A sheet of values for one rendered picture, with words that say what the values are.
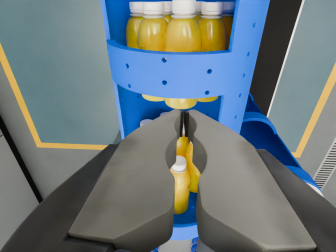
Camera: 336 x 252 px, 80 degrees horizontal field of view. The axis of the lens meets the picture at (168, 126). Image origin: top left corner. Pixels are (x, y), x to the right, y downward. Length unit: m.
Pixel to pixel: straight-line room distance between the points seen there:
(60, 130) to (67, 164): 0.43
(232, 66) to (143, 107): 0.33
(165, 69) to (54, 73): 1.62
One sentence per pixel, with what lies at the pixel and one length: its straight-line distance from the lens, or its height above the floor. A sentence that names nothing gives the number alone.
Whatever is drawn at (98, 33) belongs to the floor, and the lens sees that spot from 1.63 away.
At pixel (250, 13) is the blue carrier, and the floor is 1.20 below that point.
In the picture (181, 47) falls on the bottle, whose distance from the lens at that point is 0.35.
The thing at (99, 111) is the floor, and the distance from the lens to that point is 1.85.
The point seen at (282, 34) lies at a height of 0.15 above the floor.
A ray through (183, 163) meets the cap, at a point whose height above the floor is 1.15.
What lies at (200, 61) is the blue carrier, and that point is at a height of 1.23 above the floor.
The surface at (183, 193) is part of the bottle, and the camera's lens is 0.56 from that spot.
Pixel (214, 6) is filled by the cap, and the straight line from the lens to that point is 0.41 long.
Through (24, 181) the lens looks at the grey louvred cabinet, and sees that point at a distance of 2.64.
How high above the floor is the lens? 1.52
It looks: 58 degrees down
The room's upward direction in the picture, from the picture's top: 174 degrees counter-clockwise
